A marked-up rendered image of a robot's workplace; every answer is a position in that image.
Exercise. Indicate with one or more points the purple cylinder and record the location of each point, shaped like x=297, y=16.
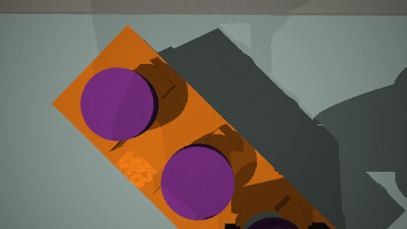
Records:
x=197, y=182
x=119, y=104

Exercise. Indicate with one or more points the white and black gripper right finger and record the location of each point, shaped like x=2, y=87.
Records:
x=319, y=225

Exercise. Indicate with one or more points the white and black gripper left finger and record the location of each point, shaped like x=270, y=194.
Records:
x=231, y=226

